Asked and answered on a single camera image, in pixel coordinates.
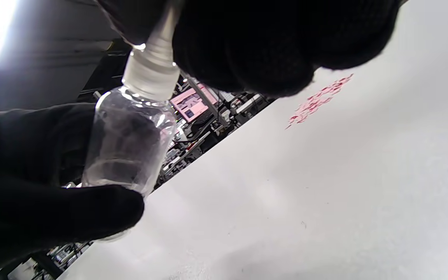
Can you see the person's left hand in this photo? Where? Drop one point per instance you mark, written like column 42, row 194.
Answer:
column 21, row 175

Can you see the computer monitor pink screen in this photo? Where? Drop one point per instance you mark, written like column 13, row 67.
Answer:
column 193, row 103

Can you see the pile of pink paper scraps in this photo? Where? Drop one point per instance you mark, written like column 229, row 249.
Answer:
column 317, row 101

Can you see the clear conical squeeze bottle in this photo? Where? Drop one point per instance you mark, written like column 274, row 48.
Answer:
column 146, row 74

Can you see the person's right hand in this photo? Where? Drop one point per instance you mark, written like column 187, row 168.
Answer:
column 270, row 39

